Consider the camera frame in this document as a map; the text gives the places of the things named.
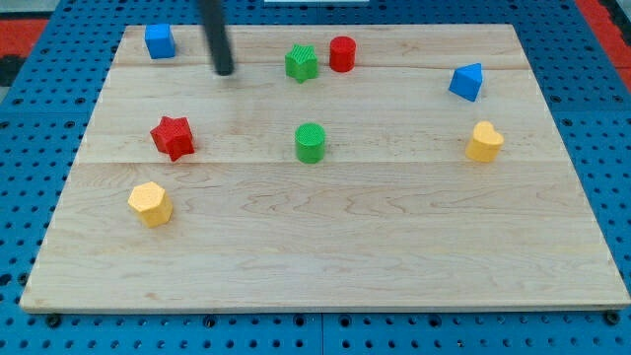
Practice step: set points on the green star block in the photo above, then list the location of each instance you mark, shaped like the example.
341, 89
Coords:
301, 63

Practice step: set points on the red star block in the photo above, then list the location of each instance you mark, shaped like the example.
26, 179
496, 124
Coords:
173, 137

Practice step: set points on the light wooden board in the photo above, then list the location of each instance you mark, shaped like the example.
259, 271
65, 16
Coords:
394, 218

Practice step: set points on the green cylinder block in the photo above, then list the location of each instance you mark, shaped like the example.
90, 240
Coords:
310, 143

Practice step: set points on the red cylinder block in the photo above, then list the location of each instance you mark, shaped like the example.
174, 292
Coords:
342, 52

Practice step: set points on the yellow hexagon block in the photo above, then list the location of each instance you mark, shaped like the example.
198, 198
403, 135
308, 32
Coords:
151, 204

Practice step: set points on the yellow heart block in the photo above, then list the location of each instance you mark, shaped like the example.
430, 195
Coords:
485, 143

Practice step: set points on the blue triangular prism block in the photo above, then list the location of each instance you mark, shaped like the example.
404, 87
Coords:
467, 81

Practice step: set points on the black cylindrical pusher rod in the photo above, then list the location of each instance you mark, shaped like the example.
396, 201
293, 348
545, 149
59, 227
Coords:
213, 20

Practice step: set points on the blue cube block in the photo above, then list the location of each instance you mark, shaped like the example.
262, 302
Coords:
160, 41

